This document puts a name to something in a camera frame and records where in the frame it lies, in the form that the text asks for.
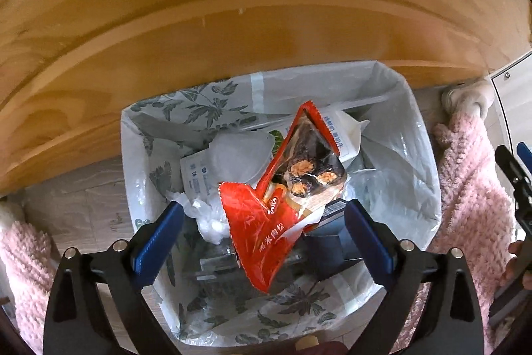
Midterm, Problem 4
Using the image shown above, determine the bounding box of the dark blue carton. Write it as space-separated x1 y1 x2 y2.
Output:
303 200 363 281

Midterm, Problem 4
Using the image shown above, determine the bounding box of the clear plastic container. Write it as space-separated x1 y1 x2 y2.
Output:
207 129 276 190

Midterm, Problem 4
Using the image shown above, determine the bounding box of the red wrapper with clear window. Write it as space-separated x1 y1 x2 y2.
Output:
218 100 347 294

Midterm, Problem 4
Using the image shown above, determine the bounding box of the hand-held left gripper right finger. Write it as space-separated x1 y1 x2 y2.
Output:
345 199 487 355

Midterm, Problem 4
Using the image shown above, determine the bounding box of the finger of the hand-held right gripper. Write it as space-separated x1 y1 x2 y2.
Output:
517 142 532 173
494 145 532 210

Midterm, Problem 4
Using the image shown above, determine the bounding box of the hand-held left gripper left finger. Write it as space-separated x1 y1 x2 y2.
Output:
42 201 186 355

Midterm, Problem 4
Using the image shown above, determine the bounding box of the person's left leg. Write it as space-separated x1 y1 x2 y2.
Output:
0 209 56 344

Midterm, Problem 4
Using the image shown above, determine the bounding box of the trash bin with leaf-print liner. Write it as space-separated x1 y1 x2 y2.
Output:
120 60 443 347

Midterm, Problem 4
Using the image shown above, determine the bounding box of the clear plastic wrap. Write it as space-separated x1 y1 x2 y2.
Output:
195 200 232 244

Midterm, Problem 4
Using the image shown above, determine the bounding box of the person's right slipper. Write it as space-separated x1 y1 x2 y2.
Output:
441 78 495 119

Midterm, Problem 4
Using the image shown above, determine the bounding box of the person's slipper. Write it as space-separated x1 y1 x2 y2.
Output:
0 195 23 227
441 78 495 119

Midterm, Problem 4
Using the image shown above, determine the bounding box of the wooden bed frame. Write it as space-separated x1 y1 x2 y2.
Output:
0 0 532 198

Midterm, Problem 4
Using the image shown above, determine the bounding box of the person's right hand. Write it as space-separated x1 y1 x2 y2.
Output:
500 241 532 290

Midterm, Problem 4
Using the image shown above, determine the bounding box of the person's left slipper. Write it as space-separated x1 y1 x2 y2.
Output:
0 195 23 227

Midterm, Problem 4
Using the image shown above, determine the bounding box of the white milk carton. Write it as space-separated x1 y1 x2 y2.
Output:
181 109 370 191

